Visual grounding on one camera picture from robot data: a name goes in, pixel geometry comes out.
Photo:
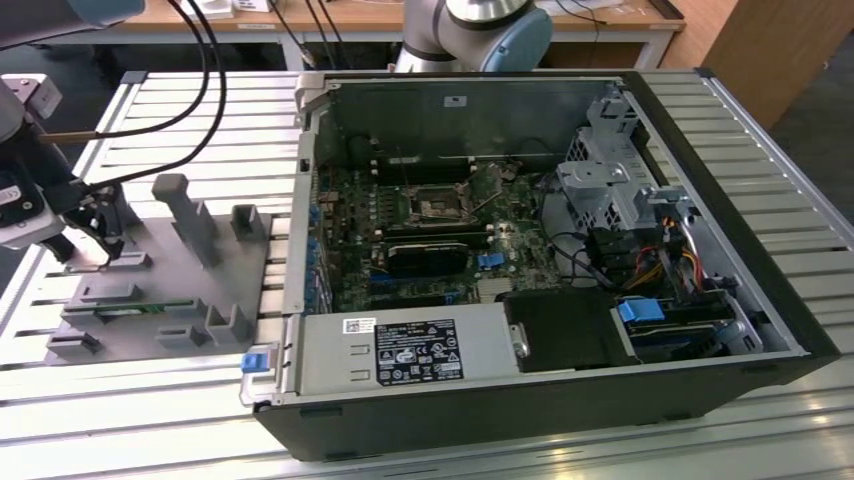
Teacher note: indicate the green RAM stick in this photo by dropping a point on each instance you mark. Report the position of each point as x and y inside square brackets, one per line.
[134, 310]

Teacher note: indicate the plain white box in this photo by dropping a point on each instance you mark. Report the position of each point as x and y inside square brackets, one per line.
[217, 7]

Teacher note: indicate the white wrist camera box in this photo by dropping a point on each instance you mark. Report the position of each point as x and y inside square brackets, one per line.
[27, 220]

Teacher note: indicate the hard disk in blue carrier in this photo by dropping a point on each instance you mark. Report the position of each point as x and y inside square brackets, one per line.
[641, 311]

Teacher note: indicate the blue board connector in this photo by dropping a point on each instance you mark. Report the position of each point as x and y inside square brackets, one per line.
[489, 261]

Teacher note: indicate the silver metal drive cage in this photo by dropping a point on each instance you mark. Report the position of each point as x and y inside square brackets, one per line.
[588, 195]

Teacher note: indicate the silver chip heat sink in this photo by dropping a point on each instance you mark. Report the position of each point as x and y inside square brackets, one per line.
[496, 290]

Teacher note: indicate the wooden cabinet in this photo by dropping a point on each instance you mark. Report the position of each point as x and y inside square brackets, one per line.
[768, 50]

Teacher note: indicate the white paper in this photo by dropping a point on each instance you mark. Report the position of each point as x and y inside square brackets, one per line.
[615, 4]

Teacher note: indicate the CPU socket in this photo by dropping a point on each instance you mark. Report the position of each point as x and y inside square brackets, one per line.
[437, 205]

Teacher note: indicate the blue case latch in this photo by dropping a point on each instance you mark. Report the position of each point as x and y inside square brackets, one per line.
[256, 363]

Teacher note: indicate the wooden desk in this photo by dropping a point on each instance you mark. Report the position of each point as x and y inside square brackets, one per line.
[374, 22]

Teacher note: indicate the black graphics card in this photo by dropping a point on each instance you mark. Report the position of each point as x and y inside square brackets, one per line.
[428, 260]

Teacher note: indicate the black open PC case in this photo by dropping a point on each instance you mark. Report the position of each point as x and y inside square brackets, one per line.
[468, 430]

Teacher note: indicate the white box black print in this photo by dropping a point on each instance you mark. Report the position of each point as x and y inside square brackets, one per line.
[254, 5]

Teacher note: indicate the grey parts rack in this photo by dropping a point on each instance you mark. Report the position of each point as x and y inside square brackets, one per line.
[181, 280]

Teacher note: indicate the black plastic shroud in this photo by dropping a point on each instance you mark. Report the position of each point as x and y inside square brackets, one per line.
[568, 325]

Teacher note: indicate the grey case release latch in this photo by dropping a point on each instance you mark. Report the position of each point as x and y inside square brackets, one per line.
[310, 90]

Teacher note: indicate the black RAM stick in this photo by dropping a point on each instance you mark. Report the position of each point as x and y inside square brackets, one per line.
[434, 239]
[434, 230]

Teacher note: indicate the green motherboard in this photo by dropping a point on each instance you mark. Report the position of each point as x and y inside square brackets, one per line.
[521, 240]

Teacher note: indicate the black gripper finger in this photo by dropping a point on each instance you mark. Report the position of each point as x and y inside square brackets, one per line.
[61, 250]
[110, 220]

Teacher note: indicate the grey power supply unit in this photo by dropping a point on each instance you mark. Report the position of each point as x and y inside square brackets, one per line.
[334, 360]

